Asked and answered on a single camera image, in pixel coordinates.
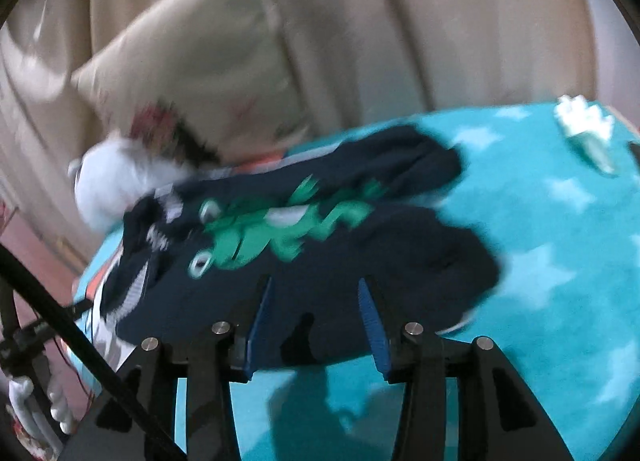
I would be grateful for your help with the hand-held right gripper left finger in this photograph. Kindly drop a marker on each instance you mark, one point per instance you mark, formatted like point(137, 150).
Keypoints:
point(259, 326)

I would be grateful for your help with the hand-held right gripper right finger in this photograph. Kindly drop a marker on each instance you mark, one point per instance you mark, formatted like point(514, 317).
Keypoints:
point(374, 331)

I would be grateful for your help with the navy shirt with green frog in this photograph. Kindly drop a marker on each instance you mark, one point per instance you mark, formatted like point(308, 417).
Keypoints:
point(320, 261)

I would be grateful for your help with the teal star print blanket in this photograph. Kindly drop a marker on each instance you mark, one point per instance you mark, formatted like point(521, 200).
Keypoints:
point(540, 261)

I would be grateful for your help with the white plush toy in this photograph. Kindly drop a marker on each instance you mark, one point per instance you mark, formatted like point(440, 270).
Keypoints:
point(112, 186)

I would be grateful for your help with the beige pillow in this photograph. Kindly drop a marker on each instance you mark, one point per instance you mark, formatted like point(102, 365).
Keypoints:
point(200, 66)

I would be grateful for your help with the white and green toy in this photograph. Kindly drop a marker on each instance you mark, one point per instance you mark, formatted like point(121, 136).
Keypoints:
point(587, 133)

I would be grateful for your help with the beige sofa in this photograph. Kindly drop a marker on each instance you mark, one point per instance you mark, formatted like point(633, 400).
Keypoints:
point(400, 26)

